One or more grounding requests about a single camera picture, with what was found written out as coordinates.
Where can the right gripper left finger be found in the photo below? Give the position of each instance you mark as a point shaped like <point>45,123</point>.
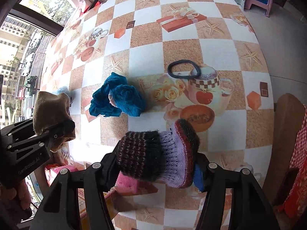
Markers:
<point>59,208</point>

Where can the blue cloth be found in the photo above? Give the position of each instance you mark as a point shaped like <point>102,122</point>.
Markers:
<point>115,97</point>

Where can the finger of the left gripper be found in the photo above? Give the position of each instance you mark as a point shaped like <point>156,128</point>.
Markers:
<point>17,132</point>
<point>48,137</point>

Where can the brown sock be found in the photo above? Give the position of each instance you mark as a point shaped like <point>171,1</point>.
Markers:
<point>50,110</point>

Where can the checkered printed tablecloth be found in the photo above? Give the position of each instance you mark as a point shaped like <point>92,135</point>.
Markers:
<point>197,59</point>

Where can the purple black knitted hat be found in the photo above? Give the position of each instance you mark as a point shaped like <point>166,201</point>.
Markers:
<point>167,156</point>

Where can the pink sponge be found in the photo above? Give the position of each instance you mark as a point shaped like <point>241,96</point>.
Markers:
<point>129,186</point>

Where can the red patterned cushion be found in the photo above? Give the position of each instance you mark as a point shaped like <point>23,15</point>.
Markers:
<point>295,203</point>

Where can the wooden chair back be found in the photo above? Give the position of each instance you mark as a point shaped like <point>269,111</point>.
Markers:
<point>288,119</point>

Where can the light blue fluffy item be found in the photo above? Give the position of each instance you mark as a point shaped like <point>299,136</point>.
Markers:
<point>66,91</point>

